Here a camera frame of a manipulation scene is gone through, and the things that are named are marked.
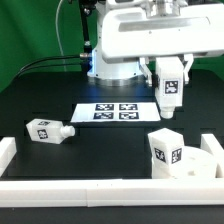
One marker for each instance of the white left fence bar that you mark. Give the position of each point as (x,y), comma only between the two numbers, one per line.
(7,152)

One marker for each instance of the white fence bar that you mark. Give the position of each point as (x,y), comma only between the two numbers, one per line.
(7,152)
(115,192)
(210,144)

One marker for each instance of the white marker sheet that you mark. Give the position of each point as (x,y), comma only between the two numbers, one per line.
(115,112)

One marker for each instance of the white right fence bar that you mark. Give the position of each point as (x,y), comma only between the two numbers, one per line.
(210,144)

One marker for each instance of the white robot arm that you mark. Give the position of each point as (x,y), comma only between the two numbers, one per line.
(118,70)

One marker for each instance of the white front fence bar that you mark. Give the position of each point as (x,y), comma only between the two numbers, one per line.
(115,192)

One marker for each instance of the white round stool seat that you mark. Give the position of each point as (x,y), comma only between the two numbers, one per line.
(196,163)

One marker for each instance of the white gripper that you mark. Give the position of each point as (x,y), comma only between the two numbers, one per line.
(198,30)

